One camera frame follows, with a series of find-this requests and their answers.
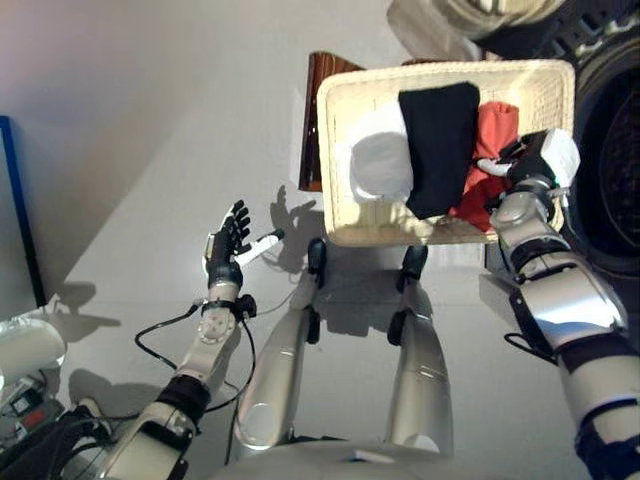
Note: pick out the grey front-load washing machine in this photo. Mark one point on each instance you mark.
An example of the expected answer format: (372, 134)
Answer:
(610, 175)

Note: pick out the silver right robot leg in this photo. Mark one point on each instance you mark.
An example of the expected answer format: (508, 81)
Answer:
(420, 370)

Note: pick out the white wicker basket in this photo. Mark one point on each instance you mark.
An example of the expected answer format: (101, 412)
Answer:
(350, 225)

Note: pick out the silver robot leg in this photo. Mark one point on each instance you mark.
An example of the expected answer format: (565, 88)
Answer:
(420, 370)
(280, 360)

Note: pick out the dark brown wooden stool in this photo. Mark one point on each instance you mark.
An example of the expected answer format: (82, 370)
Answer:
(307, 125)

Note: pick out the silver left robot leg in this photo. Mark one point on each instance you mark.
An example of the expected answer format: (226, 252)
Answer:
(280, 360)

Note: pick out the black garment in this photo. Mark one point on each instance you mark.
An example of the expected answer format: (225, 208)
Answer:
(440, 150)

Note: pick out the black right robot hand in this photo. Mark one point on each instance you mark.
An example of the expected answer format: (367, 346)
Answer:
(555, 155)

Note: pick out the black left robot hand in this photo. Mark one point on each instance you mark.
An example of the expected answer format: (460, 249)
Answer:
(225, 250)

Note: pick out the white garment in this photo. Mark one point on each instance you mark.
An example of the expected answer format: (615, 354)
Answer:
(380, 160)

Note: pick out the red garment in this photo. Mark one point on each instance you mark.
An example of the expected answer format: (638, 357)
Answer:
(492, 125)

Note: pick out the white cylindrical device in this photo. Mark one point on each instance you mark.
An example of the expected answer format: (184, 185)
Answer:
(30, 345)

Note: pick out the round glass washer door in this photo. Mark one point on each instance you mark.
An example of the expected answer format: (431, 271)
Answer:
(450, 25)

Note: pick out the silver robot torso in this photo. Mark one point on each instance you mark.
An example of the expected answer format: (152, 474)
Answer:
(350, 462)

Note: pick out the black white sneaker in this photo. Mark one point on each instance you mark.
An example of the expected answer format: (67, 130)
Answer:
(92, 407)

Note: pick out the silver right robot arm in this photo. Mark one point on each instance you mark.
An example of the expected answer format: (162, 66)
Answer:
(565, 300)

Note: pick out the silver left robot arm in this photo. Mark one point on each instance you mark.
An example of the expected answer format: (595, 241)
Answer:
(210, 340)

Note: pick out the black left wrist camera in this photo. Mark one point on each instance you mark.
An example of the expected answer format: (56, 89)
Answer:
(246, 307)

